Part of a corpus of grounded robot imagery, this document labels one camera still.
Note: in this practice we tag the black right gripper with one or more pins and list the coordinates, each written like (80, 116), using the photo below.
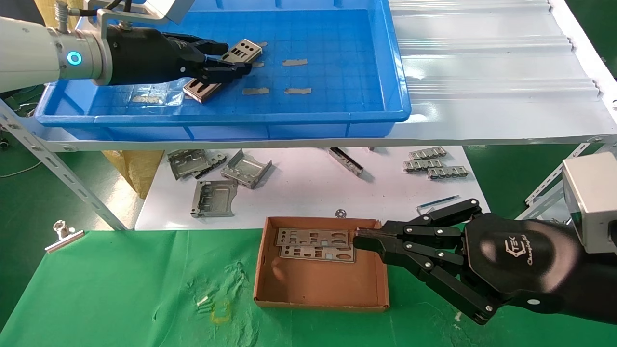
(520, 260)

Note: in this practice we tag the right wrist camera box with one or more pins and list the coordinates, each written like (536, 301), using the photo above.
(593, 202)

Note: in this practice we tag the brown cardboard box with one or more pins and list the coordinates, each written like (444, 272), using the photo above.
(318, 284)

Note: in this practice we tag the narrow silver metal bar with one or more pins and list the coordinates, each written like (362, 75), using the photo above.
(346, 161)

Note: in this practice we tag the thin blue rod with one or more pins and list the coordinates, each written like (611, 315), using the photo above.
(438, 202)

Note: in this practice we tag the grey perforated angle leg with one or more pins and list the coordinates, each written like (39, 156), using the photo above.
(58, 168)

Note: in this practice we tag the silver metal connector shield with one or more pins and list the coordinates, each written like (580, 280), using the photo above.
(427, 153)
(423, 165)
(448, 172)

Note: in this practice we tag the small silver metal washer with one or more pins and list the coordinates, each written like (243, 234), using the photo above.
(338, 210)

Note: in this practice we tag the yellow woven sack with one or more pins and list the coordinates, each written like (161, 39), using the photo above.
(135, 168)

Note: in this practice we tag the blue plastic tray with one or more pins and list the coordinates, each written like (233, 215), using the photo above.
(337, 72)

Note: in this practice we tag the green table cloth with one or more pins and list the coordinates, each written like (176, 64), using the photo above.
(120, 289)

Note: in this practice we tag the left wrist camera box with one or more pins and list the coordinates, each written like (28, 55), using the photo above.
(168, 9)

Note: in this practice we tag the grey perforated angle brace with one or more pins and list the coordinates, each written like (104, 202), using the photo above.
(559, 171)
(544, 205)

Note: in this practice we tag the white corrugated shelf board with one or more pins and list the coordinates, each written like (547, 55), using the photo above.
(482, 72)

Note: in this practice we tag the silver metal plate bracket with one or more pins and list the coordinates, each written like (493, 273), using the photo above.
(217, 193)

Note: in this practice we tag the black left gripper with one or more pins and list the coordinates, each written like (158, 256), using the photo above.
(144, 58)

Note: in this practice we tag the silver metal I/O shield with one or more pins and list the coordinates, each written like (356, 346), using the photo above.
(254, 52)
(308, 233)
(337, 256)

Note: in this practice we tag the flat silver metal bracket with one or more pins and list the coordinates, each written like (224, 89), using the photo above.
(188, 164)

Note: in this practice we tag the silver U-shaped metal bracket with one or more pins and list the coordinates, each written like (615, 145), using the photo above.
(246, 169)

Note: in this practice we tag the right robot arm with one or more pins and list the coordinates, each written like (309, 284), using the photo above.
(597, 284)

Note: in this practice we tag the silver binder clip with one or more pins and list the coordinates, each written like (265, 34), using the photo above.
(65, 238)

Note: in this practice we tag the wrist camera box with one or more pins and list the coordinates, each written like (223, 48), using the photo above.
(168, 9)
(593, 202)

